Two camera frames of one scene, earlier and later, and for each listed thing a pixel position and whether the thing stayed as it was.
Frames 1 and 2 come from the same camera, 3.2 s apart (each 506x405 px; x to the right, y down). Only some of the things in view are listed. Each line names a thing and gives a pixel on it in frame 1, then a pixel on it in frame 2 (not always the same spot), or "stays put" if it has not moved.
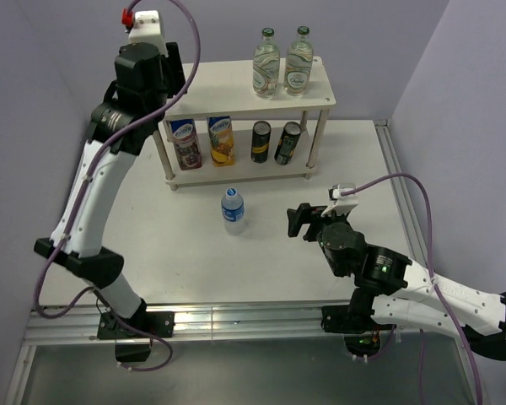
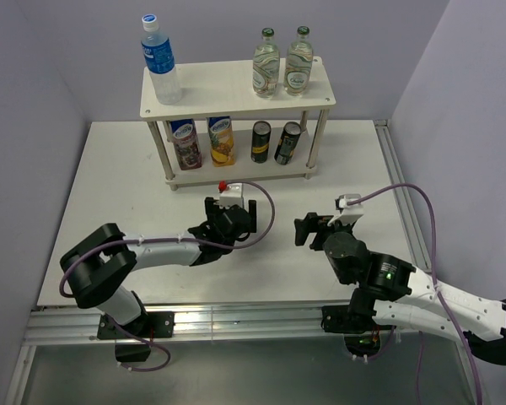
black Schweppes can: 287,143 stays put
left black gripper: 172,67 to 212,217
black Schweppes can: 261,138 stays put
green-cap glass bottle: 266,65 stays put
